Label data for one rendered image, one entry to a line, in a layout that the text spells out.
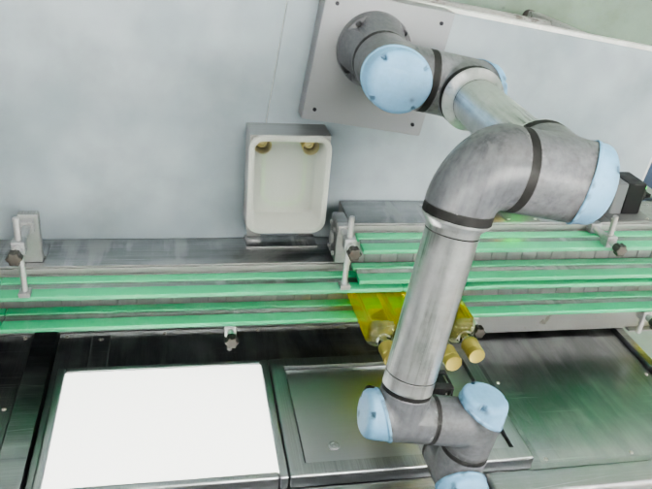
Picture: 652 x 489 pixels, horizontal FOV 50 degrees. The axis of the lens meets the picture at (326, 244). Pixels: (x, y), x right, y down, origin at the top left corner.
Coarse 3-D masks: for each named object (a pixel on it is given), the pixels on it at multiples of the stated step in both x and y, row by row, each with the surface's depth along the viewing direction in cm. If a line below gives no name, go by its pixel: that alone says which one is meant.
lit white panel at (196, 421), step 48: (96, 384) 141; (144, 384) 143; (192, 384) 144; (240, 384) 145; (96, 432) 130; (144, 432) 131; (192, 432) 132; (240, 432) 133; (48, 480) 119; (96, 480) 120; (144, 480) 121
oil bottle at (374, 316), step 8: (352, 296) 156; (360, 296) 151; (368, 296) 151; (376, 296) 151; (352, 304) 156; (360, 304) 149; (368, 304) 148; (376, 304) 149; (384, 304) 149; (360, 312) 149; (368, 312) 145; (376, 312) 146; (384, 312) 146; (360, 320) 149; (368, 320) 144; (376, 320) 143; (384, 320) 143; (392, 320) 144; (368, 328) 143; (376, 328) 142; (384, 328) 142; (392, 328) 142; (368, 336) 144; (376, 336) 142; (392, 336) 143; (376, 344) 143
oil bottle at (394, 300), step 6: (384, 294) 153; (390, 294) 153; (396, 294) 153; (402, 294) 154; (384, 300) 152; (390, 300) 151; (396, 300) 151; (402, 300) 151; (390, 306) 149; (396, 306) 149; (402, 306) 149; (390, 312) 148; (396, 312) 147; (396, 318) 145; (396, 324) 144
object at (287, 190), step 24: (288, 144) 153; (264, 168) 155; (288, 168) 156; (312, 168) 157; (264, 192) 157; (288, 192) 159; (312, 192) 160; (264, 216) 158; (288, 216) 159; (312, 216) 160
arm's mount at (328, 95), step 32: (320, 0) 141; (352, 0) 138; (384, 0) 138; (320, 32) 140; (416, 32) 143; (448, 32) 144; (320, 64) 143; (320, 96) 146; (352, 96) 148; (384, 128) 152; (416, 128) 153
